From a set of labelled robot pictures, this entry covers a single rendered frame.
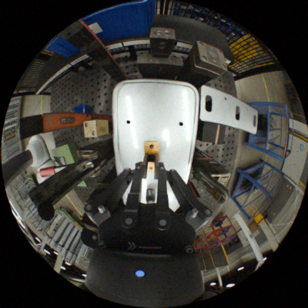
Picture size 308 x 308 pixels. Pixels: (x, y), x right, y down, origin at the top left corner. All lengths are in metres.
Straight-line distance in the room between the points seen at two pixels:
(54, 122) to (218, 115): 0.36
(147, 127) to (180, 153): 0.11
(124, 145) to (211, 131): 0.25
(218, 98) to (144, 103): 0.20
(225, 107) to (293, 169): 7.79
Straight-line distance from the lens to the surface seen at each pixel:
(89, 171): 0.22
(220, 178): 0.29
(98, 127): 0.20
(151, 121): 0.22
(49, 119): 0.17
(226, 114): 0.31
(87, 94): 0.72
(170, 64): 0.28
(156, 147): 0.22
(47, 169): 0.26
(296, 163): 7.88
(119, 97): 0.25
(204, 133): 0.28
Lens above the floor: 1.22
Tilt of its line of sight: 71 degrees down
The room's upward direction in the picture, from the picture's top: 178 degrees clockwise
